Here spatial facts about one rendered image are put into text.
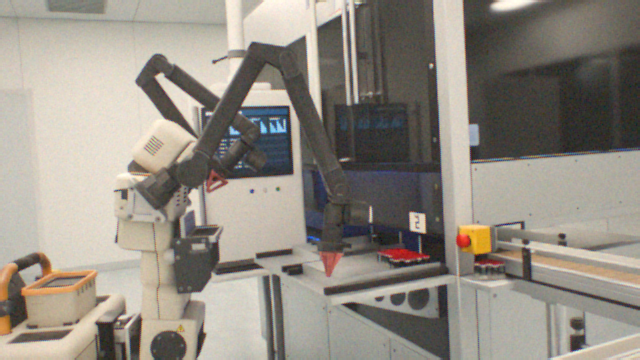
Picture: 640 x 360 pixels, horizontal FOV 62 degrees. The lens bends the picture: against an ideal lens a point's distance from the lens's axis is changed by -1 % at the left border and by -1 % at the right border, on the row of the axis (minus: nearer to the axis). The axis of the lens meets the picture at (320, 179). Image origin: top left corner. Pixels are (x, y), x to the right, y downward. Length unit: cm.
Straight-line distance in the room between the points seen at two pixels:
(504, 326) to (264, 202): 115
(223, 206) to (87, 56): 480
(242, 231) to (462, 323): 110
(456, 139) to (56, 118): 572
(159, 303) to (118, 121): 531
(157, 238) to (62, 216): 523
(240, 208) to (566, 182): 130
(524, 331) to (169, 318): 108
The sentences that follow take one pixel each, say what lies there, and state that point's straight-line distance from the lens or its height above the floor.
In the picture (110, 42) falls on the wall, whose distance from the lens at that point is 698.
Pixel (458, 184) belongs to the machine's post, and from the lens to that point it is 160.
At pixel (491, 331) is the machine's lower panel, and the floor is 69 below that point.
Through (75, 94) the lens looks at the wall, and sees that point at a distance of 687.
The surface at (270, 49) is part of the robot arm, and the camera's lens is 143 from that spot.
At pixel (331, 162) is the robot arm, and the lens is 148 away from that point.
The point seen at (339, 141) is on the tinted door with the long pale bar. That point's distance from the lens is 223.
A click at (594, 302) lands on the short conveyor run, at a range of 145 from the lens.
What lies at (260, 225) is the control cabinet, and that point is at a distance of 240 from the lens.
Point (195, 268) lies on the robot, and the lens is 159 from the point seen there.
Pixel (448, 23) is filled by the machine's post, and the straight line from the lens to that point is 163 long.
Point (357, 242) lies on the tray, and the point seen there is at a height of 89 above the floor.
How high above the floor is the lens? 127
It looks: 3 degrees down
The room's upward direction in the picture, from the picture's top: 3 degrees counter-clockwise
